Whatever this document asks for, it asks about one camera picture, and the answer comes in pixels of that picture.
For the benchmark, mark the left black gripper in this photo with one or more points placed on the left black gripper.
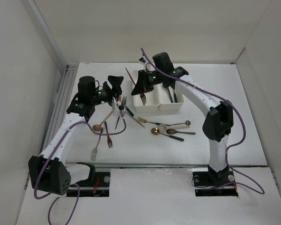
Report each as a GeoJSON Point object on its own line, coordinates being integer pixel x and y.
{"type": "Point", "coordinates": [115, 90]}

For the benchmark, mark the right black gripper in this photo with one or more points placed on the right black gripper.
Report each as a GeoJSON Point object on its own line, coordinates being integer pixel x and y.
{"type": "Point", "coordinates": [142, 85]}

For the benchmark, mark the black spoon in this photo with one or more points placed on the black spoon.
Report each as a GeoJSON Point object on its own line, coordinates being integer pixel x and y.
{"type": "Point", "coordinates": [170, 96]}

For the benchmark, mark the copper round spoon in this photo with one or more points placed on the copper round spoon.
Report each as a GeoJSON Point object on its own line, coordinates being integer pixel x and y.
{"type": "Point", "coordinates": [98, 127]}

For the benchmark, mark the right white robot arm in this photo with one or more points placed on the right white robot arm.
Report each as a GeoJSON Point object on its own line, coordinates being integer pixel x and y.
{"type": "Point", "coordinates": [218, 114]}

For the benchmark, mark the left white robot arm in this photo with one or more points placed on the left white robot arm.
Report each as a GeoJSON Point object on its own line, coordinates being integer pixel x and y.
{"type": "Point", "coordinates": [48, 171]}

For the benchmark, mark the right white plastic bin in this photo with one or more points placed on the right white plastic bin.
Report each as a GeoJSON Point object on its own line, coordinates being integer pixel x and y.
{"type": "Point", "coordinates": [169, 99]}

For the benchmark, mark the silver spoon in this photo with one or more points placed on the silver spoon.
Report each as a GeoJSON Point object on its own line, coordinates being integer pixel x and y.
{"type": "Point", "coordinates": [137, 121]}

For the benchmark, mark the white measuring scoop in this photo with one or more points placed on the white measuring scoop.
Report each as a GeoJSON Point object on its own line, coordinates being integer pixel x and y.
{"type": "Point", "coordinates": [163, 127]}

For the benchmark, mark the brown copper spoon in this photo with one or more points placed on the brown copper spoon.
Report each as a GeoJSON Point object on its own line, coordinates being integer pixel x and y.
{"type": "Point", "coordinates": [173, 131]}

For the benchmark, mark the copper small fork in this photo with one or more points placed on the copper small fork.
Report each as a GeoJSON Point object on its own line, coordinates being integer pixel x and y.
{"type": "Point", "coordinates": [109, 141]}

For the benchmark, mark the small copper spoon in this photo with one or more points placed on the small copper spoon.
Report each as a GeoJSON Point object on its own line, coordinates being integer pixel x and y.
{"type": "Point", "coordinates": [187, 122]}

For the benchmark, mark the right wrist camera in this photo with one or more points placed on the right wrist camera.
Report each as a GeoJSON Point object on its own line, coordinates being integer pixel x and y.
{"type": "Point", "coordinates": [143, 62]}

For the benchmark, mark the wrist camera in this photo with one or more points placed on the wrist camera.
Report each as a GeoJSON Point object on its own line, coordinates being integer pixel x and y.
{"type": "Point", "coordinates": [143, 62]}
{"type": "Point", "coordinates": [117, 108]}

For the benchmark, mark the silver fork black handle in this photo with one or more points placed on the silver fork black handle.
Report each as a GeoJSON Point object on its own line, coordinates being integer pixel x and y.
{"type": "Point", "coordinates": [124, 99]}

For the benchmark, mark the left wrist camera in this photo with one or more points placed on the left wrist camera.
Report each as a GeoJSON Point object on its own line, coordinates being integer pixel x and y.
{"type": "Point", "coordinates": [117, 108]}

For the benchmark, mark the gold fork black handle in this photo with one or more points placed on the gold fork black handle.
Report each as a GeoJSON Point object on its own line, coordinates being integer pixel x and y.
{"type": "Point", "coordinates": [142, 120]}

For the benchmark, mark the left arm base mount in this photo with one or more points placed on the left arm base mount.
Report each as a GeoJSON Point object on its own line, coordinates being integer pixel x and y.
{"type": "Point", "coordinates": [91, 185]}

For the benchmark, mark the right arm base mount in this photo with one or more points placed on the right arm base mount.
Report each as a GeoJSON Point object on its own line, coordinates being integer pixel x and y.
{"type": "Point", "coordinates": [209, 183]}

